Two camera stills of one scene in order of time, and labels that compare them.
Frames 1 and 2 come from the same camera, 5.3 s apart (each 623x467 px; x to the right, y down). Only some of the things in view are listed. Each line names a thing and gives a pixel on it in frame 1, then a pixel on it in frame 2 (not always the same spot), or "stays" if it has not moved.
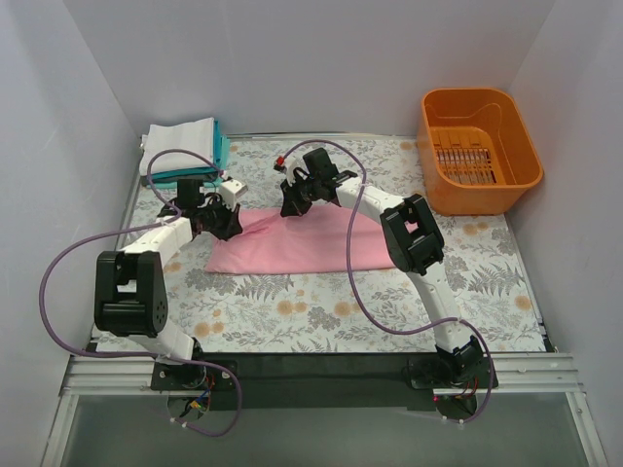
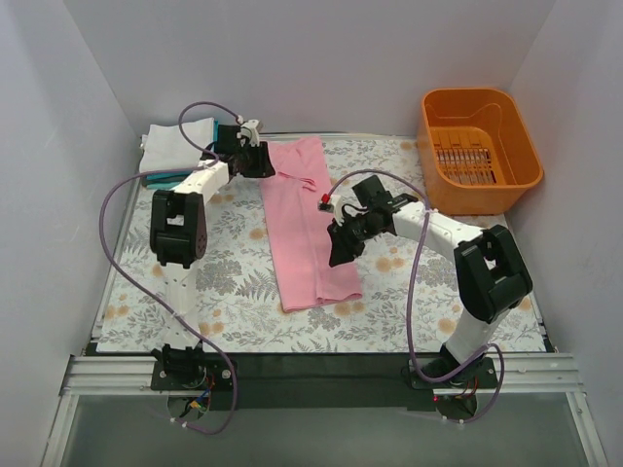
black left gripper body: x=224 y=220 to x=260 y=161
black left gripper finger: x=230 y=225 to x=263 y=165
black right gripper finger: x=296 y=202 to x=346 y=242
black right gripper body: x=296 y=196 to x=347 y=235
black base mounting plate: x=311 y=381 stays
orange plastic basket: x=475 y=152 stays
